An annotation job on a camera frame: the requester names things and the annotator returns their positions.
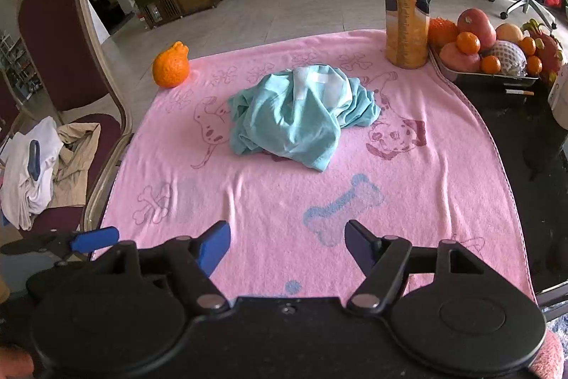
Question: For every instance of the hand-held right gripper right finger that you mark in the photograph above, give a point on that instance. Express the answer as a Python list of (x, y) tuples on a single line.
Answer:
[(358, 243)]

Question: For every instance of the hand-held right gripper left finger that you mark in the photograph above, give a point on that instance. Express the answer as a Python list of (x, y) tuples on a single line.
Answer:
[(217, 246)]

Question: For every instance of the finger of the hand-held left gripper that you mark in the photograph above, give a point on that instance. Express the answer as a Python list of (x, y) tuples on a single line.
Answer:
[(95, 239)]

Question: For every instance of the teal t-shirt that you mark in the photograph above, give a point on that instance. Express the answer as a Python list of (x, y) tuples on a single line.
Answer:
[(288, 126)]

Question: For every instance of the person's left hand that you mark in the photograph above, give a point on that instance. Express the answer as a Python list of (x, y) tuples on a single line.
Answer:
[(15, 363)]

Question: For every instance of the pink printed towel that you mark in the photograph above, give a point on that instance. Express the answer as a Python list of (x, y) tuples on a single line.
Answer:
[(266, 192)]

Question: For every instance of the beige garment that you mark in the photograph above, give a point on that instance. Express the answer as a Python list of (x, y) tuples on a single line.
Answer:
[(77, 166)]

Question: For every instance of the white garment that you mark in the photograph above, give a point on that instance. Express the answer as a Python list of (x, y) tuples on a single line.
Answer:
[(20, 183)]

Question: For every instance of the bumpy orange citrus fruit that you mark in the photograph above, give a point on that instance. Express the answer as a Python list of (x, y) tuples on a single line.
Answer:
[(171, 66)]

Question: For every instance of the storage rack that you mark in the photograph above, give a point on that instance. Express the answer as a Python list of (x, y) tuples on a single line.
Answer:
[(17, 68)]

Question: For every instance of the metal fruit tray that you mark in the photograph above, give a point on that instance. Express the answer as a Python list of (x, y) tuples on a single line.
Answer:
[(479, 78)]

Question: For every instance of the maroon banquet chair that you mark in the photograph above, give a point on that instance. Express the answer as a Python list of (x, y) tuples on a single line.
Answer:
[(53, 32)]

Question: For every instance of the cigarette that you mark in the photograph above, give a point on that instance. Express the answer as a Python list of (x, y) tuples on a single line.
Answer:
[(519, 92)]

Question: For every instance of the person's pink fleece clothing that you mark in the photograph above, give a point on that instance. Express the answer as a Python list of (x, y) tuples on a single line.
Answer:
[(550, 357)]

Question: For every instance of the small tangerine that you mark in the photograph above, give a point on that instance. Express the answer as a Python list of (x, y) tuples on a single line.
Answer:
[(491, 64), (528, 46), (468, 43), (534, 65)]

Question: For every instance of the orange fruit in net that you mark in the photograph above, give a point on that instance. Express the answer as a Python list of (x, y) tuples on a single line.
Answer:
[(441, 32)]

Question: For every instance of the fruit in white foam net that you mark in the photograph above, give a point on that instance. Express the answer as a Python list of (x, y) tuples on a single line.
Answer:
[(508, 58)]

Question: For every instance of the red apple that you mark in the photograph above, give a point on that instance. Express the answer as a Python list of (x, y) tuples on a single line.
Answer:
[(479, 26)]

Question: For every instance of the white cup with green lid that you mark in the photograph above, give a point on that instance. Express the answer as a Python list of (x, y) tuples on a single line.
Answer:
[(560, 95)]

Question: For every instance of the pale yellow-pink fruit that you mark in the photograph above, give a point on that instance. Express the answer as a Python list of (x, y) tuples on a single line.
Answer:
[(509, 32)]

